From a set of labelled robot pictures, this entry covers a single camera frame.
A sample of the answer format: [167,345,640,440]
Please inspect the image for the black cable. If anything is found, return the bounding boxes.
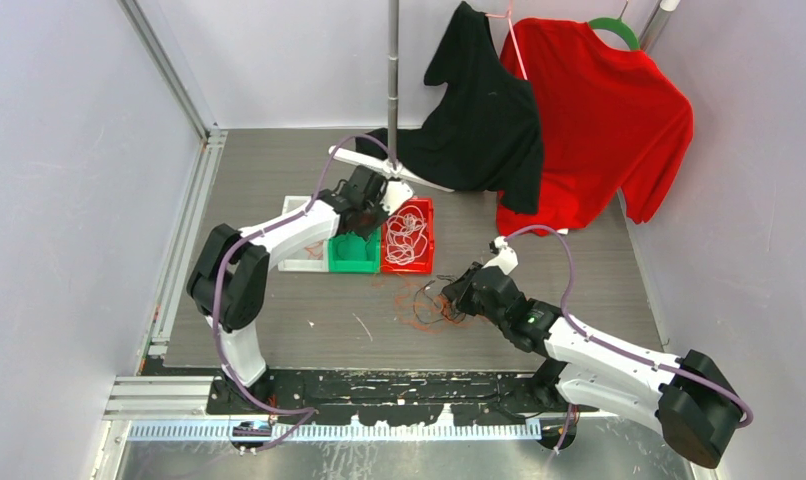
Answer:
[336,225,381,253]

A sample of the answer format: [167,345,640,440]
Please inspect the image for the cable bundle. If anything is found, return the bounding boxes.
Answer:
[402,274,471,329]

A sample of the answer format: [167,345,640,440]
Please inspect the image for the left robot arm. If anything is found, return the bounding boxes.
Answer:
[186,166,414,413]

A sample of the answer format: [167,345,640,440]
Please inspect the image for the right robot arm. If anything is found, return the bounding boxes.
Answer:
[441,263,754,469]

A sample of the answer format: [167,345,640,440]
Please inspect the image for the green plastic bin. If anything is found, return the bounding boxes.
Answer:
[327,230,381,274]

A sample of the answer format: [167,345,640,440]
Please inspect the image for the red plastic bin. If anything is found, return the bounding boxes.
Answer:
[380,197,435,274]

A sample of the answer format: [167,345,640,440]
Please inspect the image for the white rack base foot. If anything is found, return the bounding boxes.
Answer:
[328,146,453,193]

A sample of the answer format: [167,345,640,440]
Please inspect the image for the white plastic bin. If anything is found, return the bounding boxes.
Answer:
[278,195,329,273]

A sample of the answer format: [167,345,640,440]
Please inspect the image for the black t-shirt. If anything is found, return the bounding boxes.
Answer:
[355,1,545,217]

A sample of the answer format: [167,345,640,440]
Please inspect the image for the red t-shirt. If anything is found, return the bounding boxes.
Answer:
[496,18,694,235]

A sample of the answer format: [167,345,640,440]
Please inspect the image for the garment rack pole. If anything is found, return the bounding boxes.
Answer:
[387,0,400,171]

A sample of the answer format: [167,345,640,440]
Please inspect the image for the pink hanger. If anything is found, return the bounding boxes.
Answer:
[485,0,529,81]

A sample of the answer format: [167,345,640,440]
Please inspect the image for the green hanger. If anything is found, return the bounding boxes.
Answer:
[587,0,641,51]

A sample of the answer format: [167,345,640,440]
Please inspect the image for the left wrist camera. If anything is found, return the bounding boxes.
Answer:
[380,179,414,216]

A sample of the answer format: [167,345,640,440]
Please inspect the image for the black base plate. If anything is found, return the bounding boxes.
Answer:
[206,367,601,427]

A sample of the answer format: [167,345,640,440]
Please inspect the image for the aluminium frame rail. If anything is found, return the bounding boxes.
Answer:
[116,0,212,140]

